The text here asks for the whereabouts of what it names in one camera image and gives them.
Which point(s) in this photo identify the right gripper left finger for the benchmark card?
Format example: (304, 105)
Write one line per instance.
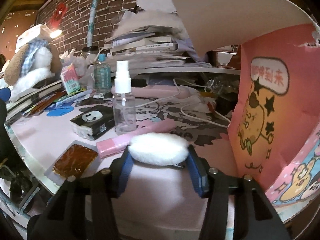
(113, 180)

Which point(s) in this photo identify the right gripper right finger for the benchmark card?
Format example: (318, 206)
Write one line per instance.
(204, 178)

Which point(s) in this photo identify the brown snack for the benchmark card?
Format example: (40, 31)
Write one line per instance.
(78, 158)

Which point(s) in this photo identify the white panda plush ball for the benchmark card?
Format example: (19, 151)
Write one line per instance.
(159, 149)

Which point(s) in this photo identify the black panda tissue pack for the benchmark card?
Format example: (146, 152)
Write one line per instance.
(94, 122)

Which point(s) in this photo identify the clear spray bottle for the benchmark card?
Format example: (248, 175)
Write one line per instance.
(124, 102)

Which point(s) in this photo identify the blue luggage tag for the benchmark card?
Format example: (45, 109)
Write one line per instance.
(60, 111)

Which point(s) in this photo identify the white blue marker pen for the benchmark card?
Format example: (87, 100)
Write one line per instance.
(72, 98)

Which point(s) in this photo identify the pink hair brush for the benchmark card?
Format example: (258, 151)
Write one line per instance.
(150, 91)

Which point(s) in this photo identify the snack sachets pile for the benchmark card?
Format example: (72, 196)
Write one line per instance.
(38, 109)

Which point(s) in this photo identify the teal capped glass bottle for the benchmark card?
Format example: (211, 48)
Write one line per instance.
(102, 75)

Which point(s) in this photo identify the colourful tissue packet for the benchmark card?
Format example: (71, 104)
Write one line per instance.
(70, 79)

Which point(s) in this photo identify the purple cloth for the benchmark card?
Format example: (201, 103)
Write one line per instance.
(186, 46)

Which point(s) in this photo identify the white dog plush toy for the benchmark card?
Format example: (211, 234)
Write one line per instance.
(35, 62)

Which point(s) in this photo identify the stack of books and papers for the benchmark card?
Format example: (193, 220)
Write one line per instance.
(146, 40)

